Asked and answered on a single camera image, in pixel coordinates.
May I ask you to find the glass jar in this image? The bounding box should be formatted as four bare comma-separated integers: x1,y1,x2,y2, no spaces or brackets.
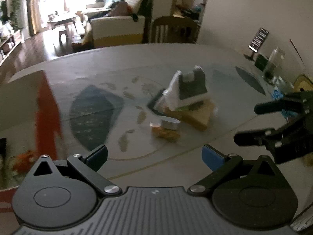
263,47,285,84

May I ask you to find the green houseplant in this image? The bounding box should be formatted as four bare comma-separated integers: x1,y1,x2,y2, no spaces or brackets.
9,0,23,31

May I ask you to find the white mug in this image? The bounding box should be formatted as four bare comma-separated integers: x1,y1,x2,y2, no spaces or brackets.
273,76,294,94

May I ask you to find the brown flat box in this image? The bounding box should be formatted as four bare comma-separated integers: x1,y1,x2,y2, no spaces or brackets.
162,99,215,132

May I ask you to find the orange and white cardboard box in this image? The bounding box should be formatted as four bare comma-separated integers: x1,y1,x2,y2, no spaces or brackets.
1,70,65,213

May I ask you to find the dark wooden chair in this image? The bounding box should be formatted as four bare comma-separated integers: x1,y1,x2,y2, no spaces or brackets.
150,16,198,43

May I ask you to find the round silver tin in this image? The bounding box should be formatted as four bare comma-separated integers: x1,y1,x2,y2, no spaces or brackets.
160,116,181,130

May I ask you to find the small stool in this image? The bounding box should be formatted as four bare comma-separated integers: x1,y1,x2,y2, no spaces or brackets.
58,30,68,43

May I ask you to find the cream and yellow sofa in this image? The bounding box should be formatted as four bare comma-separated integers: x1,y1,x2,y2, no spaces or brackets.
82,0,153,48

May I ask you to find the wooden tv cabinet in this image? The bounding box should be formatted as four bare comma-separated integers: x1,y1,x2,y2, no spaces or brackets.
0,30,24,65

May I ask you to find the smartphone on stand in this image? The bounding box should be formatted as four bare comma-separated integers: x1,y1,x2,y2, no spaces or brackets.
244,28,270,61

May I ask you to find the orange snack packet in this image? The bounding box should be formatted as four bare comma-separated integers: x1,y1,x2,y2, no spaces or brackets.
150,123,180,142

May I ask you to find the white tissue pack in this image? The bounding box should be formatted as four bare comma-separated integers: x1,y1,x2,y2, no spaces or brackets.
149,66,209,114

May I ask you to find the blue cloth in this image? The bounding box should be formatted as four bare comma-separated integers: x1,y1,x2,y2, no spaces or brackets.
271,89,294,120

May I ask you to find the red orange keychain toy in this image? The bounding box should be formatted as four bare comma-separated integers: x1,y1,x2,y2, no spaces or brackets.
12,150,38,174

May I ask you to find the wooden coffee table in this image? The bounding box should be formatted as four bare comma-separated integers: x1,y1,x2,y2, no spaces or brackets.
47,13,77,30

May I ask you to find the yellow container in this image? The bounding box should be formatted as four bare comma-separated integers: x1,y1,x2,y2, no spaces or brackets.
293,74,313,92

